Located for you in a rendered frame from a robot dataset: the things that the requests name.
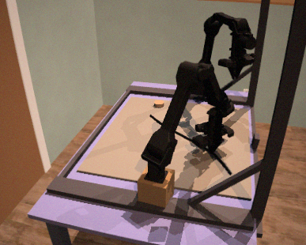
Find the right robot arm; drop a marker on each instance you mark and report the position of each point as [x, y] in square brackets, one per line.
[238, 27]

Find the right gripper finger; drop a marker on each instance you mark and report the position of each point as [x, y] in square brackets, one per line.
[238, 70]
[232, 71]

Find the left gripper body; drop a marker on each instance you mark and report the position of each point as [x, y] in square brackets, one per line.
[213, 131]

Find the black metal frame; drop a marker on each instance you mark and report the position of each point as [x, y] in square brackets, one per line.
[286, 91]

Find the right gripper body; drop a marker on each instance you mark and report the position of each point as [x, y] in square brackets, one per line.
[228, 63]

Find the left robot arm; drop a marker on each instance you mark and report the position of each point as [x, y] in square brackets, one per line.
[161, 145]

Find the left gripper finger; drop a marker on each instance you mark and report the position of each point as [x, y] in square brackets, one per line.
[211, 147]
[218, 142]

